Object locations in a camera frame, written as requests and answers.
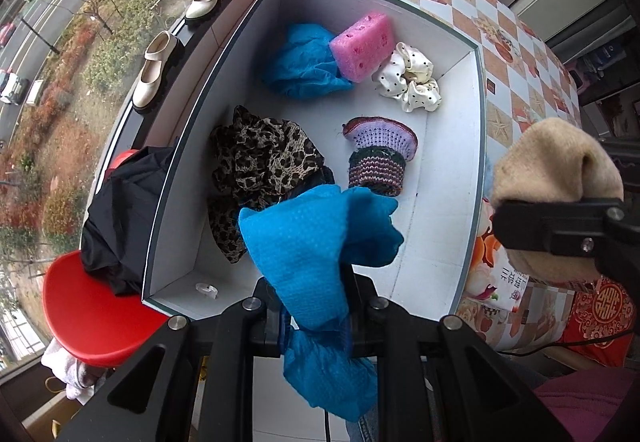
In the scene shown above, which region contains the white cloth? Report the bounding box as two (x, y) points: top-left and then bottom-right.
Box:
(41, 339), (108, 405)

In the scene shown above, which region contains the beige sock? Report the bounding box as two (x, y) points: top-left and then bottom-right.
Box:
(490, 117), (625, 287)

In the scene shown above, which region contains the red plastic stool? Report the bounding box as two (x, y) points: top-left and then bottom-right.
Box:
(42, 149), (171, 368)

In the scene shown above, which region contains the blue nonwoven cloth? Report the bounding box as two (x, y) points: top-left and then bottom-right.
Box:
(263, 23), (353, 100)
(237, 185), (405, 423)

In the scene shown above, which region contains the black cloth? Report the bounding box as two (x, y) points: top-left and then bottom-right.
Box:
(80, 146), (177, 297)

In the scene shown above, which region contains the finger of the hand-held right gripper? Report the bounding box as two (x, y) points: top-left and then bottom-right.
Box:
(597, 136), (640, 163)
(492, 198), (640, 283)

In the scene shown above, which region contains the white polka dot scrunchie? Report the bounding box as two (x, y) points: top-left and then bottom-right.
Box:
(371, 42), (443, 114)

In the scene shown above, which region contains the checkered printed tablecloth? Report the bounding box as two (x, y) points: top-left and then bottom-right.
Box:
(305, 0), (601, 354)

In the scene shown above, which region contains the pink clothing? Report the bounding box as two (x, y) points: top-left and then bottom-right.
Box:
(532, 367), (640, 442)

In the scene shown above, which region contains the red embroidered cushion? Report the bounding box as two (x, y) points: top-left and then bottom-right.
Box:
(560, 274), (640, 368)

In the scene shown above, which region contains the knitted purple striped hat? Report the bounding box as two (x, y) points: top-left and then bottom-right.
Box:
(342, 117), (419, 197)

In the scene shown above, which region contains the grey cardboard box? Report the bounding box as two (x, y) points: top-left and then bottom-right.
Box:
(141, 0), (487, 323)

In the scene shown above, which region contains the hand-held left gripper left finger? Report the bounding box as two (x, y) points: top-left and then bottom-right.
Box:
(57, 278), (292, 442)

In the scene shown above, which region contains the pink stool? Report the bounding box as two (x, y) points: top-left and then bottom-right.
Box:
(564, 62), (598, 95)

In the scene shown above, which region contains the leopard print scrunchie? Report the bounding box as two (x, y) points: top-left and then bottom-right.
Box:
(207, 104), (336, 265)

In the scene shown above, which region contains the black cable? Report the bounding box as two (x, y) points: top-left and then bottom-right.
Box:
(500, 329), (621, 358)

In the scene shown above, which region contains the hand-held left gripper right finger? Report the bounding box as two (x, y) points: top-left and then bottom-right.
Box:
(341, 265), (572, 442)

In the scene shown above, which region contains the pink sponge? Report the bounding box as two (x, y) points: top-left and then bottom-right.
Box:
(328, 13), (395, 83)

